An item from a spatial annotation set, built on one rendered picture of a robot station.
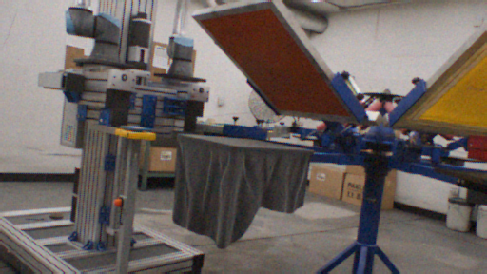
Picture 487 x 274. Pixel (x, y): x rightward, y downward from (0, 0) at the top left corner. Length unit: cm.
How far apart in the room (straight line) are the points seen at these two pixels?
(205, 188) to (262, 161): 28
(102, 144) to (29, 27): 320
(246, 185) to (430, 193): 478
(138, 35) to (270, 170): 109
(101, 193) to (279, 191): 105
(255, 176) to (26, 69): 404
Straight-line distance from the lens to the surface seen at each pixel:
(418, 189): 645
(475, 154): 177
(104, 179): 250
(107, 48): 223
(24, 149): 552
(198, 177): 191
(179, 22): 270
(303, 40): 185
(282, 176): 192
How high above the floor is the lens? 107
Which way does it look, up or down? 3 degrees down
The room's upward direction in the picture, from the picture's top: 7 degrees clockwise
